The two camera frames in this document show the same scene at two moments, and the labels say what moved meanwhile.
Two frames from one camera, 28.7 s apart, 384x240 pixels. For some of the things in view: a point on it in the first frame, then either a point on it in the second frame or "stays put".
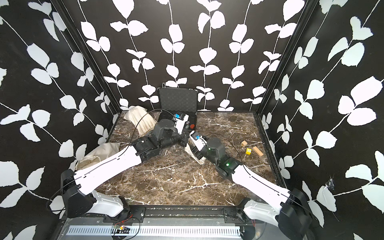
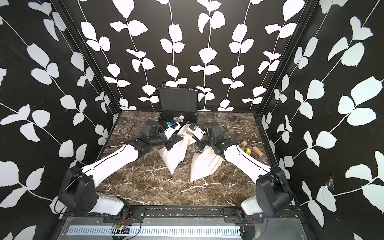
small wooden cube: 244,143 stays put
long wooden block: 258,152 stays put
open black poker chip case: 180,99 stays put
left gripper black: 185,136 → 172,140
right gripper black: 197,153 → 199,144
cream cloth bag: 144,123 → 173,157
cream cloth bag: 187,148 → 204,163
